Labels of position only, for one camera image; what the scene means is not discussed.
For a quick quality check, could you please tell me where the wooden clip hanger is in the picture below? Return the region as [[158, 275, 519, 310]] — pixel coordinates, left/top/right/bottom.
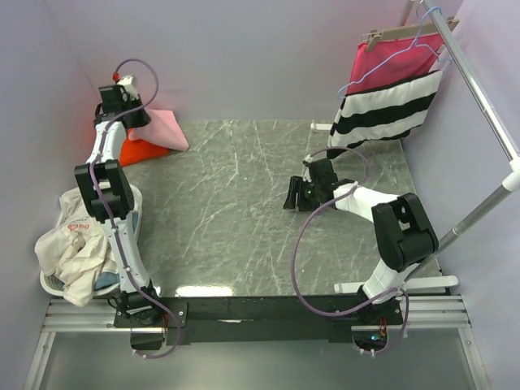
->
[[362, 22, 438, 52]]

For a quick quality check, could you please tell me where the light blue wire hanger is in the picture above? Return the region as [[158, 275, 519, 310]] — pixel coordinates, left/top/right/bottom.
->
[[336, 8, 454, 98]]

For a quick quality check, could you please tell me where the pink t shirt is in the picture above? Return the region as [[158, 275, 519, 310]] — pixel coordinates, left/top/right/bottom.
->
[[128, 109, 189, 152]]

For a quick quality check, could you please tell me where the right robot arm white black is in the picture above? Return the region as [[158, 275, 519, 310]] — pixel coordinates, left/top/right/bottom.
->
[[284, 158, 439, 324]]

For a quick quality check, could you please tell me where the folded orange t shirt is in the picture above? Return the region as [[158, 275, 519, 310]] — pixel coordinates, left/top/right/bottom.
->
[[119, 128, 169, 167]]

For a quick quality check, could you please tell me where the black white striped cloth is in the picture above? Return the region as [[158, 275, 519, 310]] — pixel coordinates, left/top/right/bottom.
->
[[327, 70, 443, 159]]

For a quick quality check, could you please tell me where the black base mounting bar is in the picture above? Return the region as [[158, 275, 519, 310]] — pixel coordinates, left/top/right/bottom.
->
[[114, 296, 403, 350]]

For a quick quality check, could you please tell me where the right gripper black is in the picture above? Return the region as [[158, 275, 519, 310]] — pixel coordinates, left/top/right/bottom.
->
[[283, 176, 322, 213]]

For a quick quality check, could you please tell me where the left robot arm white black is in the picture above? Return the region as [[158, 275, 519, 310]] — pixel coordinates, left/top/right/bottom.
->
[[74, 78, 163, 327]]

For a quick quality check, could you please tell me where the white t shirt red print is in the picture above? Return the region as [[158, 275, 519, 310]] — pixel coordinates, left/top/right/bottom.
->
[[34, 186, 123, 308]]

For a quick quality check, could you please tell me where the metal clothes rack pole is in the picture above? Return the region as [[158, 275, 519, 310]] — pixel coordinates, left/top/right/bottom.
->
[[404, 1, 519, 291]]

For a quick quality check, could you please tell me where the magenta hanging cloth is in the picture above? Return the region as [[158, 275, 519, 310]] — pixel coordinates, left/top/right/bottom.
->
[[345, 32, 446, 95]]

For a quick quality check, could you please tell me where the aluminium frame rail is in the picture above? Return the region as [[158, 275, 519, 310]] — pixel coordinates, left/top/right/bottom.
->
[[41, 296, 471, 333]]

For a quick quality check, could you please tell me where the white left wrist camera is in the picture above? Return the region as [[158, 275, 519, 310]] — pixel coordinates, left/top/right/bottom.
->
[[112, 71, 139, 101]]

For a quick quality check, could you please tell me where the white laundry basket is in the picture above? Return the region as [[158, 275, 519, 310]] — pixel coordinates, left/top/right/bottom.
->
[[38, 181, 143, 300]]

